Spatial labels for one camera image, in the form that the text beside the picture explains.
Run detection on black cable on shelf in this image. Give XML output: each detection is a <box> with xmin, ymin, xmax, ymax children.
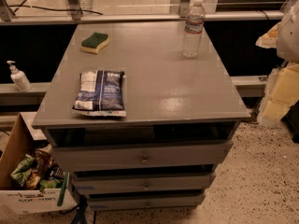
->
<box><xmin>8</xmin><ymin>5</ymin><xmax>104</xmax><ymax>17</ymax></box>

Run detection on bottom grey drawer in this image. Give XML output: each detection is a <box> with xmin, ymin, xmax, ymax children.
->
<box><xmin>88</xmin><ymin>192</ymin><xmax>205</xmax><ymax>211</ymax></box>

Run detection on grey drawer cabinet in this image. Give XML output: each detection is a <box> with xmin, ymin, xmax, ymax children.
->
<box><xmin>34</xmin><ymin>21</ymin><xmax>249</xmax><ymax>201</ymax></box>

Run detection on green yellow sponge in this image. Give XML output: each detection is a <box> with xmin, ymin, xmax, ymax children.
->
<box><xmin>81</xmin><ymin>33</ymin><xmax>109</xmax><ymax>54</ymax></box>

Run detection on clear plastic water bottle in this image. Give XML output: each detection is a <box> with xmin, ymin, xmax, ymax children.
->
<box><xmin>183</xmin><ymin>0</ymin><xmax>206</xmax><ymax>58</ymax></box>

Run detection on green stick in box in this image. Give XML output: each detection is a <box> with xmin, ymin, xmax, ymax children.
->
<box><xmin>57</xmin><ymin>172</ymin><xmax>68</xmax><ymax>207</ymax></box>

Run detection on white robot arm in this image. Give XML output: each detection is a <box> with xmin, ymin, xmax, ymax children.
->
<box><xmin>256</xmin><ymin>1</ymin><xmax>299</xmax><ymax>127</ymax></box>

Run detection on cardboard box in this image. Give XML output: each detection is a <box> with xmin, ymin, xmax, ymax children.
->
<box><xmin>0</xmin><ymin>112</ymin><xmax>78</xmax><ymax>215</ymax></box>

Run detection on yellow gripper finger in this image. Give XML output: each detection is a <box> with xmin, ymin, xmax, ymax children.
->
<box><xmin>255</xmin><ymin>22</ymin><xmax>280</xmax><ymax>49</ymax></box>
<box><xmin>257</xmin><ymin>63</ymin><xmax>299</xmax><ymax>127</ymax></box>

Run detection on blue chip bag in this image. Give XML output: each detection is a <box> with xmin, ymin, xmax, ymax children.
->
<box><xmin>72</xmin><ymin>70</ymin><xmax>126</xmax><ymax>117</ymax></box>

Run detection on top grey drawer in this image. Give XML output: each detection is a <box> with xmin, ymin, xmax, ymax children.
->
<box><xmin>52</xmin><ymin>140</ymin><xmax>233</xmax><ymax>172</ymax></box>

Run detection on grey drawer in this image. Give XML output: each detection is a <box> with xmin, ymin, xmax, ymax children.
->
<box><xmin>73</xmin><ymin>173</ymin><xmax>216</xmax><ymax>195</ymax></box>
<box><xmin>88</xmin><ymin>192</ymin><xmax>205</xmax><ymax>211</ymax></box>
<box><xmin>52</xmin><ymin>140</ymin><xmax>233</xmax><ymax>172</ymax></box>

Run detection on snack bags in box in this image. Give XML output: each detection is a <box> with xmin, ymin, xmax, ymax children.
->
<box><xmin>10</xmin><ymin>145</ymin><xmax>64</xmax><ymax>190</ymax></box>

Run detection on middle grey drawer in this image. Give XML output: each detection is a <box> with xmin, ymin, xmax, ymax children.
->
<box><xmin>73</xmin><ymin>173</ymin><xmax>216</xmax><ymax>195</ymax></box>

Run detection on white pump dispenser bottle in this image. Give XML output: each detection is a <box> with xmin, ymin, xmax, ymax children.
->
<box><xmin>7</xmin><ymin>61</ymin><xmax>32</xmax><ymax>91</ymax></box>

